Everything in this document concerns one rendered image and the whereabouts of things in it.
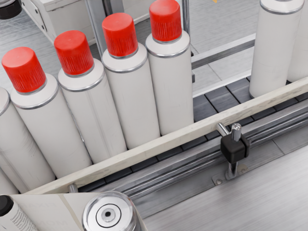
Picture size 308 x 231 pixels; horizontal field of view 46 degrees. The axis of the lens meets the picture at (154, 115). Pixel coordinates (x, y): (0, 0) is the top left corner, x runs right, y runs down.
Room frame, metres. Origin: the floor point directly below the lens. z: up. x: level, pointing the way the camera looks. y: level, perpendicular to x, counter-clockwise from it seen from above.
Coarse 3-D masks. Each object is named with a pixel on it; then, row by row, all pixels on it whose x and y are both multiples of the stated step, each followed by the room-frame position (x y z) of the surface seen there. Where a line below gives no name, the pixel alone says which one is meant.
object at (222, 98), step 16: (240, 80) 0.41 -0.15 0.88; (208, 96) 0.39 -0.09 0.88; (224, 96) 0.38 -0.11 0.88; (240, 96) 0.38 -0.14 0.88; (304, 96) 0.36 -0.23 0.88; (208, 112) 0.36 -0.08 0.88; (272, 112) 0.34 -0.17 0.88; (192, 144) 0.30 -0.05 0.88; (144, 160) 0.29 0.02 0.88; (160, 160) 0.29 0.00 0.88; (112, 176) 0.27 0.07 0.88
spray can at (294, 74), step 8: (304, 0) 0.39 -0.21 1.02; (304, 8) 0.39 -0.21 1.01; (304, 16) 0.39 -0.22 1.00; (304, 24) 0.38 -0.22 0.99; (304, 32) 0.38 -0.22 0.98; (296, 40) 0.39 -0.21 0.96; (304, 40) 0.38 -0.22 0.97; (296, 48) 0.39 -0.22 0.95; (304, 48) 0.38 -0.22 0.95; (296, 56) 0.39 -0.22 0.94; (304, 56) 0.38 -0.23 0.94; (296, 64) 0.38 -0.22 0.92; (304, 64) 0.38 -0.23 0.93; (288, 72) 0.39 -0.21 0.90; (296, 72) 0.38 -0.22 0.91; (304, 72) 0.38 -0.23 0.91; (288, 80) 0.39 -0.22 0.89; (296, 80) 0.38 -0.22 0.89
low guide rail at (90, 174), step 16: (304, 80) 0.36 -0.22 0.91; (272, 96) 0.34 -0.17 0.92; (288, 96) 0.34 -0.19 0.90; (224, 112) 0.32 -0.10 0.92; (240, 112) 0.32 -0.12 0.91; (256, 112) 0.33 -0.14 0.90; (192, 128) 0.30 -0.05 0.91; (208, 128) 0.30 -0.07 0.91; (144, 144) 0.29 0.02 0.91; (160, 144) 0.29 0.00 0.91; (176, 144) 0.29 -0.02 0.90; (112, 160) 0.27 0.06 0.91; (128, 160) 0.27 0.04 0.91; (64, 176) 0.26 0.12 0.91; (80, 176) 0.26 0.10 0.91; (96, 176) 0.26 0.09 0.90; (32, 192) 0.24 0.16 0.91; (48, 192) 0.24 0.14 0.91; (64, 192) 0.25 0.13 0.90
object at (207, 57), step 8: (240, 40) 0.41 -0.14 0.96; (248, 40) 0.41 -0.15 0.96; (216, 48) 0.40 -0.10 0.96; (224, 48) 0.40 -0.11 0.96; (232, 48) 0.40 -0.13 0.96; (240, 48) 0.40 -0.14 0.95; (248, 48) 0.41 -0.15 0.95; (192, 56) 0.39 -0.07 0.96; (200, 56) 0.39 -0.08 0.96; (208, 56) 0.39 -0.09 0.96; (216, 56) 0.39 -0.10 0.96; (224, 56) 0.39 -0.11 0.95; (192, 64) 0.38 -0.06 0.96; (200, 64) 0.38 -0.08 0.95
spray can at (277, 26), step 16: (272, 0) 0.37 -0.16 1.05; (288, 0) 0.36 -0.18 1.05; (272, 16) 0.36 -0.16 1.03; (288, 16) 0.35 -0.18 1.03; (256, 32) 0.38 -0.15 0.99; (272, 32) 0.36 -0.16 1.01; (288, 32) 0.35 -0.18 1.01; (256, 48) 0.37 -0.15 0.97; (272, 48) 0.35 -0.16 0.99; (288, 48) 0.35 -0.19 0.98; (256, 64) 0.37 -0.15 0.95; (272, 64) 0.35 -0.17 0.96; (288, 64) 0.36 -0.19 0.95; (256, 80) 0.37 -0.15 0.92; (272, 80) 0.35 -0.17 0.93; (256, 96) 0.36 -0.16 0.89
